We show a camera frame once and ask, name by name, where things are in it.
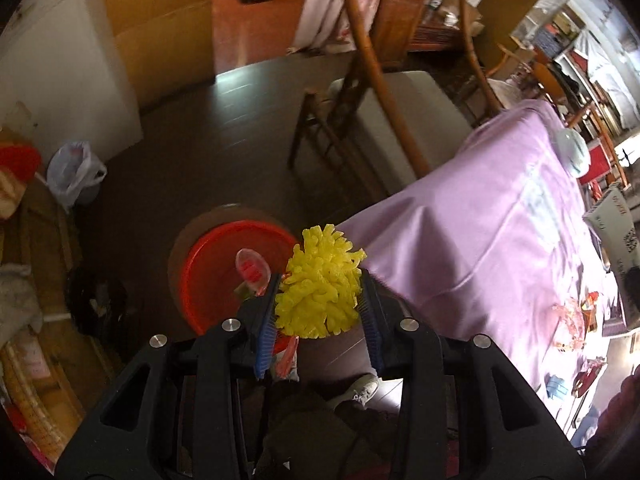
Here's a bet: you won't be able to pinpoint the round brown mat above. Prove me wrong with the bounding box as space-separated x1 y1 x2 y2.
167 204 281 311

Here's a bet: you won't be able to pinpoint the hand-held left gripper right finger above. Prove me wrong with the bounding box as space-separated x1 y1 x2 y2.
357 270 586 480

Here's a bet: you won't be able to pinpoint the dark flat box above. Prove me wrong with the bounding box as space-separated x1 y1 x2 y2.
602 260 640 338

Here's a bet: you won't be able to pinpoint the yellow foam net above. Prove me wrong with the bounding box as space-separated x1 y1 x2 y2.
274 224 367 338

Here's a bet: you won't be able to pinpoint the red printed blanket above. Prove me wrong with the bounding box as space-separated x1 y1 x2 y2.
0 144 43 221

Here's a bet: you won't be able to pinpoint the purple tablecloth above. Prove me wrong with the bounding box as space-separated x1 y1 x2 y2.
340 99 631 441

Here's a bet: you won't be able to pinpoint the white plastic bag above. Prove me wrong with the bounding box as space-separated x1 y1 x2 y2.
47 141 108 211

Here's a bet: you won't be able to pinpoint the dark wooden cabinet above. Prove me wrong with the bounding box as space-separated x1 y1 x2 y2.
372 0 483 68

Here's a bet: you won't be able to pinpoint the clear plastic packaging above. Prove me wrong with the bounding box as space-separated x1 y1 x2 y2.
234 248 274 297

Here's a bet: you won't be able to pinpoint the red box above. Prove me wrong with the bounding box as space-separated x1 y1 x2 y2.
585 141 615 187

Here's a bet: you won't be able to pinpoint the person's right forearm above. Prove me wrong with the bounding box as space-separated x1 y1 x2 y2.
585 375 640 456

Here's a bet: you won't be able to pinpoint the pink striped plastic wrapper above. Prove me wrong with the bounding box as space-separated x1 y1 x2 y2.
270 335 301 382

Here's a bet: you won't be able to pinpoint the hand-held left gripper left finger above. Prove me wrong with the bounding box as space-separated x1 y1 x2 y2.
55 272 281 480

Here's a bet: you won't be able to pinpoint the grey white cloth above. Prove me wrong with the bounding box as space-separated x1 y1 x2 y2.
0 262 45 346

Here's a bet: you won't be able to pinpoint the large brown cardboard box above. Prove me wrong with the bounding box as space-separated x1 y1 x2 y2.
95 0 218 111

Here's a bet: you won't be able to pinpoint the white seat cushion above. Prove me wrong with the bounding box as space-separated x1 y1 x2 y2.
330 71 473 196

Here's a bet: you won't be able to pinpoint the pink curtain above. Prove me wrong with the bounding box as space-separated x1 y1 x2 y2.
292 0 396 56

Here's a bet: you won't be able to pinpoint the white ceramic lidded bowl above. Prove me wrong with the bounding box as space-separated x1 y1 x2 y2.
554 127 592 178

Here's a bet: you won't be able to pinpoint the black plastic bag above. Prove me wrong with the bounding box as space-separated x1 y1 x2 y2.
65 265 128 336

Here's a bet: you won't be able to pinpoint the wooden armchair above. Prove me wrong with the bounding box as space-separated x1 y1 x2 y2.
287 0 506 201

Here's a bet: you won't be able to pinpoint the white sneaker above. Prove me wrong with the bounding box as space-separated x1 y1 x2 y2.
325 374 383 408

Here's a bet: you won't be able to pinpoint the person's olive pants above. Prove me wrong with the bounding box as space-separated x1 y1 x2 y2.
260 390 401 480

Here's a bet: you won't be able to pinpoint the white cabinet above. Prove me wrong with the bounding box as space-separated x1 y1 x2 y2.
0 0 146 161

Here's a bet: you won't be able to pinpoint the wooden bench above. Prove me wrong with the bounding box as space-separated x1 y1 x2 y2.
0 130 126 461

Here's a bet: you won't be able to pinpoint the red plastic basket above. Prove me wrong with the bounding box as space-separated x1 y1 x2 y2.
180 220 301 356

